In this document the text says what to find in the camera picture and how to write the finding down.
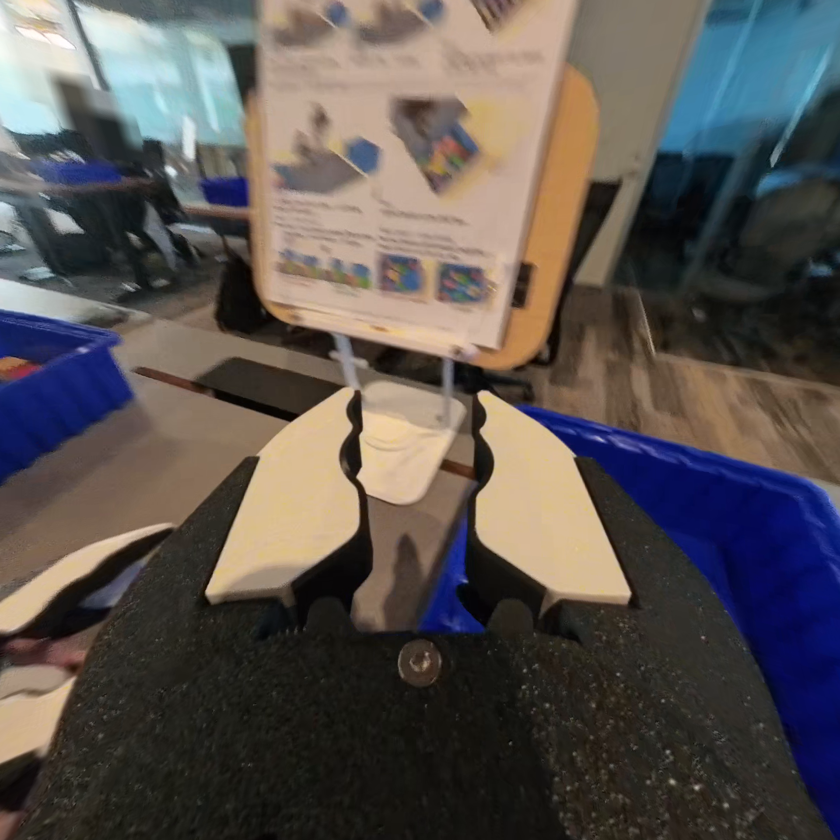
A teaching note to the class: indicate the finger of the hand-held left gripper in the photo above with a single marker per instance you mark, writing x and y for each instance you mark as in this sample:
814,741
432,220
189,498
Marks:
65,577
26,722

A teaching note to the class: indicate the blue plastic bin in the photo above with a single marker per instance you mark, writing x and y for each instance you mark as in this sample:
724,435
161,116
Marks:
735,525
79,174
59,400
224,191

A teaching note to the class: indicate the black bag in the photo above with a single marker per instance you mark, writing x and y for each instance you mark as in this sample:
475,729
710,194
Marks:
237,295

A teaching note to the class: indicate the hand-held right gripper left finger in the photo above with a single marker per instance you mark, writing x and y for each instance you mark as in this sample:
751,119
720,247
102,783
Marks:
289,518

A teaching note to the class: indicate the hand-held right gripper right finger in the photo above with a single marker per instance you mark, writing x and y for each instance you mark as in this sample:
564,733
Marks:
544,518

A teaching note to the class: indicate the printed instruction sheet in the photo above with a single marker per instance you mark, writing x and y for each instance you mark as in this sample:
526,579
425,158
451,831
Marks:
407,197

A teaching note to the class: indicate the rounded wooden board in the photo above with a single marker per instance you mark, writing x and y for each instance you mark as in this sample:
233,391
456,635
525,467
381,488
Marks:
558,229

